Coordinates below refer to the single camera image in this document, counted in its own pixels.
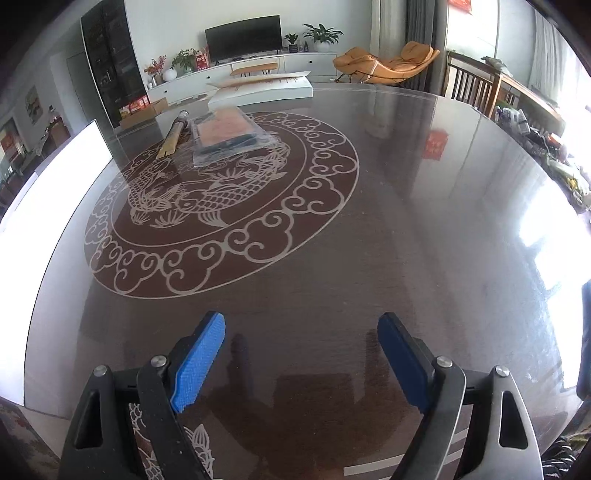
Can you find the black television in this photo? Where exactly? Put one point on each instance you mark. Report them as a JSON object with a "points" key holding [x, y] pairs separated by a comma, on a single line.
{"points": [[242, 38]]}

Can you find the clutter of small things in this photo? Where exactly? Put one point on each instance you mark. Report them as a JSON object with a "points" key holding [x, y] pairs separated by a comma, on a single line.
{"points": [[549, 147]]}

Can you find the bushy potted plant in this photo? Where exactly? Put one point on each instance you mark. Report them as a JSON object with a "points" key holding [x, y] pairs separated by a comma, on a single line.
{"points": [[184, 60]]}

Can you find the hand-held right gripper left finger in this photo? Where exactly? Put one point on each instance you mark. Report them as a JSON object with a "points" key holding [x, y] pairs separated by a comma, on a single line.
{"points": [[198, 364]]}

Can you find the small potted plant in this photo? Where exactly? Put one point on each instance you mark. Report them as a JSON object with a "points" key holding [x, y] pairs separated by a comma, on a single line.
{"points": [[292, 42]]}

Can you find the orange lounge chair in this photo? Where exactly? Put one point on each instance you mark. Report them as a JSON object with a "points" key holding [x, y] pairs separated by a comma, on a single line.
{"points": [[383, 64]]}

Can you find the red wall decoration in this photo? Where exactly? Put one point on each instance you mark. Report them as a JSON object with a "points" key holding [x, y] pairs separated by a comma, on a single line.
{"points": [[461, 4]]}

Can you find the white board panel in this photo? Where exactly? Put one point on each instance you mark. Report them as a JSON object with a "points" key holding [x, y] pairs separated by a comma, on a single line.
{"points": [[51, 230]]}

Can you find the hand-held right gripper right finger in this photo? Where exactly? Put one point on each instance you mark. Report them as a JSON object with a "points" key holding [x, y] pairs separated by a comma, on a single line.
{"points": [[406, 364]]}

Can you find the flat white box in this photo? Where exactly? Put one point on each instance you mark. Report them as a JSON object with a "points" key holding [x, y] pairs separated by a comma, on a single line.
{"points": [[263, 94]]}

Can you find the grey curtain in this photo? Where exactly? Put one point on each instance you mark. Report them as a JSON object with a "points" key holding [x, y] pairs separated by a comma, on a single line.
{"points": [[425, 32]]}

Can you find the cardboard box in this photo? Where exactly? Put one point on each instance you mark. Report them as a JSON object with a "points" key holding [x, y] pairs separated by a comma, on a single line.
{"points": [[147, 110]]}

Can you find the wooden bench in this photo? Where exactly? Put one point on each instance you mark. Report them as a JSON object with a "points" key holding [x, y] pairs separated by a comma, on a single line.
{"points": [[254, 68]]}

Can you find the large potted plant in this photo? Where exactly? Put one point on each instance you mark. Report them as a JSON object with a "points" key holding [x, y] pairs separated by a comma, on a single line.
{"points": [[323, 36]]}

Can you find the plastic-wrapped brown package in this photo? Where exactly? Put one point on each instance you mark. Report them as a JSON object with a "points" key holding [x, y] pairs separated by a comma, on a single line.
{"points": [[228, 131]]}

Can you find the black display cabinet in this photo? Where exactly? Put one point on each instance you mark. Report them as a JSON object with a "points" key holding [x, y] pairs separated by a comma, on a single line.
{"points": [[115, 64]]}

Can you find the wooden chair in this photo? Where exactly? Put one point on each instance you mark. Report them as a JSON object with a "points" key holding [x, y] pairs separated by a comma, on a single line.
{"points": [[468, 85]]}

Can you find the wooden side table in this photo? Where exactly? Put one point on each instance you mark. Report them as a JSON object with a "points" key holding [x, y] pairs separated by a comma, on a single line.
{"points": [[526, 94]]}

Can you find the white television cabinet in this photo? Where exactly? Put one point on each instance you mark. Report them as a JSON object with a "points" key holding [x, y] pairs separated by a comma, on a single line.
{"points": [[304, 64]]}

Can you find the red gift box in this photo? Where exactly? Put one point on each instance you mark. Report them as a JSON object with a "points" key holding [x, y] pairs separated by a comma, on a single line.
{"points": [[201, 60]]}

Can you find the red flowers in white vase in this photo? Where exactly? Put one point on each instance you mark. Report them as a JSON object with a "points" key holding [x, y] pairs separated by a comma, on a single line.
{"points": [[168, 74]]}

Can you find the white curtain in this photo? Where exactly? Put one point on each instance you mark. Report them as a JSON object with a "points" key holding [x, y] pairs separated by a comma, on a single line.
{"points": [[547, 50]]}

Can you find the wall picture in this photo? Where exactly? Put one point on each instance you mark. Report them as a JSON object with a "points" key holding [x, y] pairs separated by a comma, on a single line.
{"points": [[33, 105]]}

